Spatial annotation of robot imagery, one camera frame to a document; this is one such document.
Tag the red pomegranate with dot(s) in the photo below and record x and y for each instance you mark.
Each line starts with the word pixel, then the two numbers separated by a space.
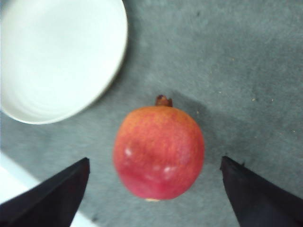
pixel 159 150

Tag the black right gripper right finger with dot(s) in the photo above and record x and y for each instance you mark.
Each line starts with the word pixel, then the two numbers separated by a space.
pixel 256 201

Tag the white plate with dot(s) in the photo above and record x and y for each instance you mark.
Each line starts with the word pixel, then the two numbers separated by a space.
pixel 58 57

